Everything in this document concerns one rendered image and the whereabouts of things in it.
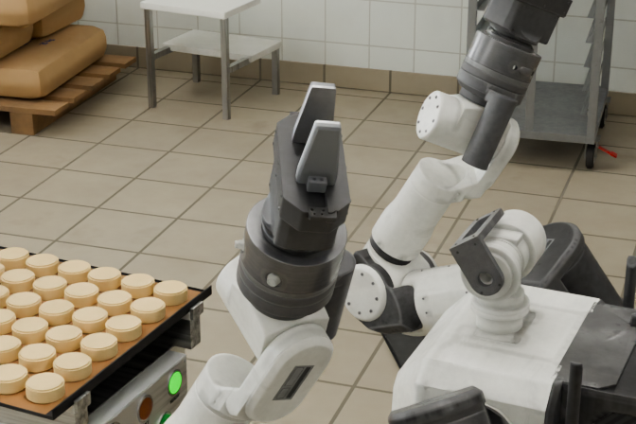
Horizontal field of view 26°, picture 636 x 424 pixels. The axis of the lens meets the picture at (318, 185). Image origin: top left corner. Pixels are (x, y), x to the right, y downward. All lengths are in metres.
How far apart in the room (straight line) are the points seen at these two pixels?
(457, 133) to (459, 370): 0.40
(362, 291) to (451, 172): 0.20
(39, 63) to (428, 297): 3.95
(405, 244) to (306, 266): 0.69
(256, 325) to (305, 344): 0.05
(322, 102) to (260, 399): 0.29
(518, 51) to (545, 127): 3.44
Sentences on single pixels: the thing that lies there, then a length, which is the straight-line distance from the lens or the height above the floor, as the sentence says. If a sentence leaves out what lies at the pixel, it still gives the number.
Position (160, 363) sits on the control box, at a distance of 2.01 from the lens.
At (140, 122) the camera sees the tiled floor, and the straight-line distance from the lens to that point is 5.65.
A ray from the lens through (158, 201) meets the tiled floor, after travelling 4.84.
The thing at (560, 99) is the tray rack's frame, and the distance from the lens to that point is 5.49.
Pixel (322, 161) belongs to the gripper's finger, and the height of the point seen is 1.42.
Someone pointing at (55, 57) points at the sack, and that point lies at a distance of 5.72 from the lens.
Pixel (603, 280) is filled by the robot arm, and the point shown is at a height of 1.08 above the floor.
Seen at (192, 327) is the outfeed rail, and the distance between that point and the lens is 2.03.
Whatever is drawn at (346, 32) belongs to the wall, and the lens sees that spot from 5.99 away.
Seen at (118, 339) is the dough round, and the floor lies 0.91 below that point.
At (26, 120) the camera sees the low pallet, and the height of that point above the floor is 0.06.
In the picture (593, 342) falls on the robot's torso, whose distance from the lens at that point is 1.50.
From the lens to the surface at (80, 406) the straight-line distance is 1.80.
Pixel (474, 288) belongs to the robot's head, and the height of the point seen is 1.18.
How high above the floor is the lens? 1.80
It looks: 21 degrees down
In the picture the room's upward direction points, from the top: straight up
